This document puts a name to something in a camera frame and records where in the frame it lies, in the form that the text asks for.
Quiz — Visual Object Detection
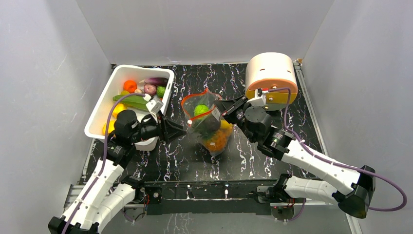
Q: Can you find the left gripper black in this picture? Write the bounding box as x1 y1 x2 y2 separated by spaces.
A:
130 111 187 144

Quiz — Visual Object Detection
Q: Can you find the yellow banana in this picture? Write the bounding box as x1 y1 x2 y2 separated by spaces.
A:
220 119 233 131

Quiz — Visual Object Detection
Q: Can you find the clear zip bag orange zipper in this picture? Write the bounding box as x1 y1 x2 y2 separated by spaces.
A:
181 88 233 156

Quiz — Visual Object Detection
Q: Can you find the light green wrinkled vegetable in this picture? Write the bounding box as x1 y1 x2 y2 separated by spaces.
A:
193 104 210 119

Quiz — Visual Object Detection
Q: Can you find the toy pineapple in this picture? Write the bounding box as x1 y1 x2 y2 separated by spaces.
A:
199 126 233 156

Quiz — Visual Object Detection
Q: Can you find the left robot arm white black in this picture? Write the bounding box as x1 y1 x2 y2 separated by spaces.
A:
48 110 186 234

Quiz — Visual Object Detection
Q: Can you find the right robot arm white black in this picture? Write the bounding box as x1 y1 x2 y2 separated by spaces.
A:
214 96 375 219

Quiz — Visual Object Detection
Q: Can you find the red onion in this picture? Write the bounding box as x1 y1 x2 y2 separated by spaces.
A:
144 84 157 96

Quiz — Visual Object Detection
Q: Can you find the purple eggplant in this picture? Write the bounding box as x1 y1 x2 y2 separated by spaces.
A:
140 77 169 86

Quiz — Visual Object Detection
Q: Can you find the yellow bell pepper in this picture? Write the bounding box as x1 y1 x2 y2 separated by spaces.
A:
112 103 127 118

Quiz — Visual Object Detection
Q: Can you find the round drawer cabinet cream orange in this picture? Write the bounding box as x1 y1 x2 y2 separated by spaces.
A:
245 52 298 111

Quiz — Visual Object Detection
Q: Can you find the orange fruit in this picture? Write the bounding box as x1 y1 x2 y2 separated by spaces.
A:
123 80 138 93

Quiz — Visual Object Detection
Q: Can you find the white plastic bin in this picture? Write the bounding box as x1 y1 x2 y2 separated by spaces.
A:
84 65 175 142

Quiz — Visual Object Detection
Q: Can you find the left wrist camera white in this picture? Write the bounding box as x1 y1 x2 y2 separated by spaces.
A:
143 94 163 123

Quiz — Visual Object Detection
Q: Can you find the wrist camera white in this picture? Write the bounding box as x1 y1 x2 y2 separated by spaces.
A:
143 94 163 123
247 88 269 107

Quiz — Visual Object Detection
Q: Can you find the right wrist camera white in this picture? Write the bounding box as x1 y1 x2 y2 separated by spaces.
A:
247 88 269 107

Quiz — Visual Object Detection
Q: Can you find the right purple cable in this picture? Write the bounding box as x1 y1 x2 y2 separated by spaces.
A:
263 87 408 212

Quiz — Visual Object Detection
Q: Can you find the purple cable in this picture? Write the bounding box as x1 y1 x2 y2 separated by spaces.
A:
263 87 408 212
60 93 150 234

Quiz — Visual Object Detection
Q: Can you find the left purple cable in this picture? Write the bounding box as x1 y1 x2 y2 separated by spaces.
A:
60 93 150 234

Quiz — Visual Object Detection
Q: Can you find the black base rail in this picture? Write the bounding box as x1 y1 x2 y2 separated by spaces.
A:
126 179 295 215

